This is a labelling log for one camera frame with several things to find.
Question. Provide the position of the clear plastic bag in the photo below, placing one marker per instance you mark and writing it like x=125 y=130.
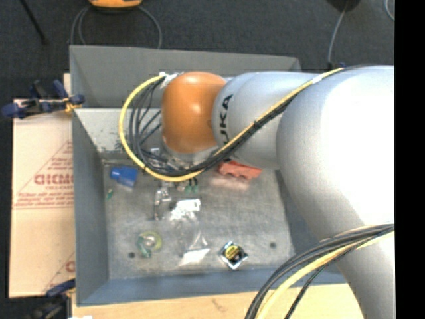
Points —
x=187 y=224

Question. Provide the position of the brown cardboard board, red print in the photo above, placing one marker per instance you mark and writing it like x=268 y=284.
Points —
x=40 y=231

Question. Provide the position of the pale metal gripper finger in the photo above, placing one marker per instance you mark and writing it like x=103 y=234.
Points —
x=167 y=199
x=157 y=204

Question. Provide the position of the grey metal bin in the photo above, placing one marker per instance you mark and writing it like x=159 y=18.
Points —
x=232 y=218

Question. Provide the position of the blue plastic object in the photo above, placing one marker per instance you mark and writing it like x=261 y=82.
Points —
x=124 y=175

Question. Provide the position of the red-brown flat block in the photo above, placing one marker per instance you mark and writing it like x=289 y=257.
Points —
x=239 y=170

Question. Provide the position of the small green object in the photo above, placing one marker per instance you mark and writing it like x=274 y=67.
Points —
x=109 y=194

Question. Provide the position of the black and yellow wrapped object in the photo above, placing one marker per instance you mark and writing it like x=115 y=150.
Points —
x=233 y=254

